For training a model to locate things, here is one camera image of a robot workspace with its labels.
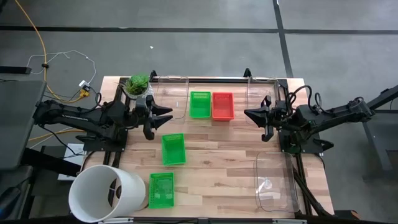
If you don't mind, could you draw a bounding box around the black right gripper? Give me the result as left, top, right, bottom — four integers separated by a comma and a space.
244, 95, 289, 142

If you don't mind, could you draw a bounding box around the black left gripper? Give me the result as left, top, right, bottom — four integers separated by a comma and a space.
136, 95, 174, 141

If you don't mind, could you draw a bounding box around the clear plastic bin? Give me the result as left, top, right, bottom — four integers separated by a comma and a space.
252, 151, 301, 213
154, 74, 190, 121
246, 77, 282, 126

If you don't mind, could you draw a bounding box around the green plastic basket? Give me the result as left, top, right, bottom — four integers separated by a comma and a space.
160, 133, 187, 167
147, 171, 176, 210
189, 90, 213, 120

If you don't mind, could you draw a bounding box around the orange plastic basket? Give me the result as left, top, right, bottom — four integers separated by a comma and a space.
211, 91, 235, 121

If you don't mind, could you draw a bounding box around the succulent in triangle-pattern pot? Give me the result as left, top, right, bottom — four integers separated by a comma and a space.
119, 73, 155, 100

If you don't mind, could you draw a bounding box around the white cylindrical tube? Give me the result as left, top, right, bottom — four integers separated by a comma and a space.
67, 164, 147, 223

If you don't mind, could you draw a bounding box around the black metal stand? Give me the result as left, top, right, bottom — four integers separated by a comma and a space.
343, 83, 398, 182

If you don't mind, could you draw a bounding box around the black orange clamp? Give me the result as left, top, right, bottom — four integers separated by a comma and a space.
335, 209, 362, 220

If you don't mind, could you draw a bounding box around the dark grey side desk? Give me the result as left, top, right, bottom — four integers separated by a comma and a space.
0, 80, 47, 171

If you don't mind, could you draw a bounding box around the black floor strip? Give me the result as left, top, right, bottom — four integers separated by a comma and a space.
0, 65, 32, 75

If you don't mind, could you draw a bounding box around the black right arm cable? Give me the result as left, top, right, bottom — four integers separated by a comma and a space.
287, 84, 323, 114

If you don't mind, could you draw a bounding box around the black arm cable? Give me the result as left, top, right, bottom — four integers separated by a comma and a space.
287, 84, 323, 114
93, 91, 104, 110

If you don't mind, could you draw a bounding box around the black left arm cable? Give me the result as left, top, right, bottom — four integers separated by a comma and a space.
93, 91, 104, 110

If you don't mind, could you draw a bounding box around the thin white cable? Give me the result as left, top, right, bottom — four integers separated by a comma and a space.
26, 49, 98, 85

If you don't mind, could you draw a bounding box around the yellow cable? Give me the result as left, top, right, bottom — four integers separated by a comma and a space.
14, 0, 91, 141

